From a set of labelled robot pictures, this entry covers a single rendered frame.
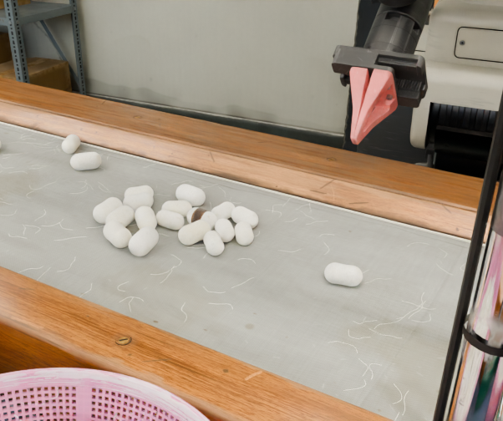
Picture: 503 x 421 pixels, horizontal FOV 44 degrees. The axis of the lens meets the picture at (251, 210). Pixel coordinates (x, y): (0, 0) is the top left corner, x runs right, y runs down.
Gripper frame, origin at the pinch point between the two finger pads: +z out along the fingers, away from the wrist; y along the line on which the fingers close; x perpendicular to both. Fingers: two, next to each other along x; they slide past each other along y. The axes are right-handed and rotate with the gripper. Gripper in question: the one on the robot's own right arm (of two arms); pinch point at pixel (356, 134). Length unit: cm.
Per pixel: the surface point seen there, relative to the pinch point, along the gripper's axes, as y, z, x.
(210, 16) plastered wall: -129, -114, 135
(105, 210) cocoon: -20.3, 18.3, -7.9
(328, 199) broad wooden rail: -2.0, 6.4, 4.5
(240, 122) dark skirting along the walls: -114, -83, 169
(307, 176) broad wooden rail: -5.5, 4.3, 4.4
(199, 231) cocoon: -9.6, 17.3, -6.5
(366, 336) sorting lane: 10.0, 22.3, -8.8
